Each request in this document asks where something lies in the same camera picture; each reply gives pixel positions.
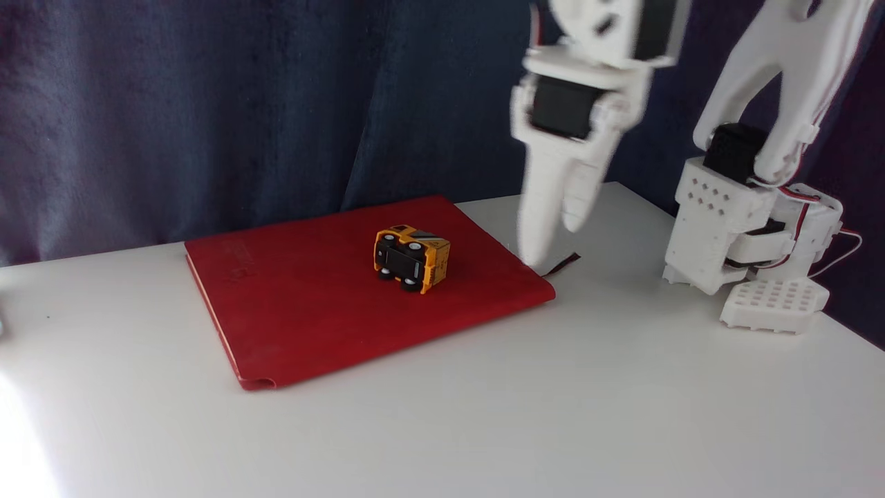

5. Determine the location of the yellow toy truck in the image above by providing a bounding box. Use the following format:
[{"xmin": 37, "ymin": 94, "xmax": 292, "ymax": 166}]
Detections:
[{"xmin": 373, "ymin": 225, "xmax": 451, "ymax": 295}]

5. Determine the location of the red notebook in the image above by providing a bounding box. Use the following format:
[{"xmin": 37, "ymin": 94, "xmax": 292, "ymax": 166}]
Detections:
[{"xmin": 185, "ymin": 194, "xmax": 557, "ymax": 391}]

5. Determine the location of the dark red bookmark ribbon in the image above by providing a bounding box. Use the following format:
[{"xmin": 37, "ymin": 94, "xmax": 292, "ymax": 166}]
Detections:
[{"xmin": 543, "ymin": 252, "xmax": 581, "ymax": 277}]

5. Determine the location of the dark blue curtain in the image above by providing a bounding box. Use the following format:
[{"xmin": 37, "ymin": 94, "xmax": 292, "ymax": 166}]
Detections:
[{"xmin": 0, "ymin": 0, "xmax": 885, "ymax": 350}]

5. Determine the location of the white and red cable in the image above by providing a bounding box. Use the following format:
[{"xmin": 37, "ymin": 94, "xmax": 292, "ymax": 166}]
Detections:
[{"xmin": 808, "ymin": 227, "xmax": 865, "ymax": 279}]

